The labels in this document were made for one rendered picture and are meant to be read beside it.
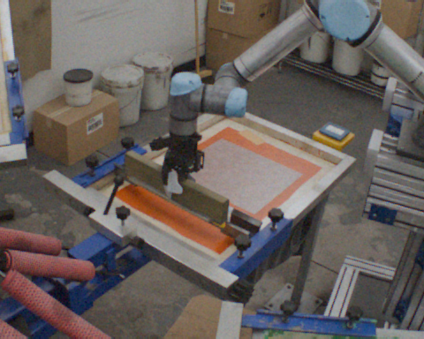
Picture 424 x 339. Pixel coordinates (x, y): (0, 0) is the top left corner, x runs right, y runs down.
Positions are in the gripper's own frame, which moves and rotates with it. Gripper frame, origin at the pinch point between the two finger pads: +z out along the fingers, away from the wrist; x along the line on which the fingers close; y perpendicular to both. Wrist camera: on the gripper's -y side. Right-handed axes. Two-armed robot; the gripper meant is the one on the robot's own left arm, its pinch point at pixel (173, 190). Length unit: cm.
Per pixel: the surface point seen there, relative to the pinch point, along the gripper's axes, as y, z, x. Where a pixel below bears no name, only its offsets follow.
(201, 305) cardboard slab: -22, 103, 52
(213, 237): 14.4, 9.8, 0.6
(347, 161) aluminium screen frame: 27, 7, 61
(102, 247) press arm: 2.3, 1.1, -31.0
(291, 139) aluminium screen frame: 4, 7, 62
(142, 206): -10.1, 9.7, -1.9
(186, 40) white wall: -200, 73, 257
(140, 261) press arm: 2.0, 15.7, -16.1
